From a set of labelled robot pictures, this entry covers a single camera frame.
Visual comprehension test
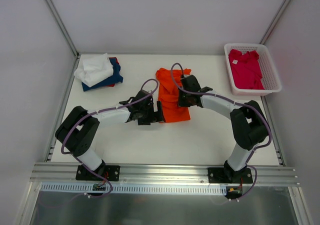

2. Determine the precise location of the orange t-shirt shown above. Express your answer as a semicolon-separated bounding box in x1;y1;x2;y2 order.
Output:
155;68;191;123

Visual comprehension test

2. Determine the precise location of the magenta t-shirt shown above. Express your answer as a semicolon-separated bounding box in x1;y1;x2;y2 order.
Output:
228;49;265;90

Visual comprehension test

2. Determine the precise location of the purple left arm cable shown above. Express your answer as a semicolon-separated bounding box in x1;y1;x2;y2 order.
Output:
61;78;160;199

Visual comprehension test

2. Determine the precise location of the white slotted cable duct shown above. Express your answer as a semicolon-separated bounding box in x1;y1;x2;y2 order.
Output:
40;182;227;196

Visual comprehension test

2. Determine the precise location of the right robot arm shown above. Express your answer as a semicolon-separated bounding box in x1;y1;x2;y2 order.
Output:
178;75;271;183

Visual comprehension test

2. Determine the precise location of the blue folded t-shirt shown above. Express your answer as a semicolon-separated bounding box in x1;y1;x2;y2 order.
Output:
81;57;124;92

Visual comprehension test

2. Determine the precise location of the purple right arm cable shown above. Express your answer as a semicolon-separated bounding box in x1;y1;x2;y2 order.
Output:
170;62;273;202

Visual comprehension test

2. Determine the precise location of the white folded t-shirt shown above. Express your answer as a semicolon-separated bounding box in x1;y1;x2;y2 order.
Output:
74;53;114;88

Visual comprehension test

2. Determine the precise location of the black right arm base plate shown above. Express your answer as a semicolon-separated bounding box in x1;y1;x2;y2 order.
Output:
207;167;253;184

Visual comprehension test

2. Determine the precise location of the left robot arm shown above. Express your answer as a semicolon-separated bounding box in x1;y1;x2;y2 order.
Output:
55;89;165;180

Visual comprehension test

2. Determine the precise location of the white plastic basket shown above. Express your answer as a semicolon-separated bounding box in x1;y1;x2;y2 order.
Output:
224;43;282;96

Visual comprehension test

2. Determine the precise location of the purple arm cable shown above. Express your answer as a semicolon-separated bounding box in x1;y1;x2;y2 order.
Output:
170;62;273;202
61;78;160;199

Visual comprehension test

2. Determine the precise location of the aluminium mounting rail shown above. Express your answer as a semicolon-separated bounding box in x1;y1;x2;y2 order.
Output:
29;162;301;187

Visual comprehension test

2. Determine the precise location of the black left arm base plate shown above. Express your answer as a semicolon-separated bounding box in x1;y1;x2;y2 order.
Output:
75;164;121;182

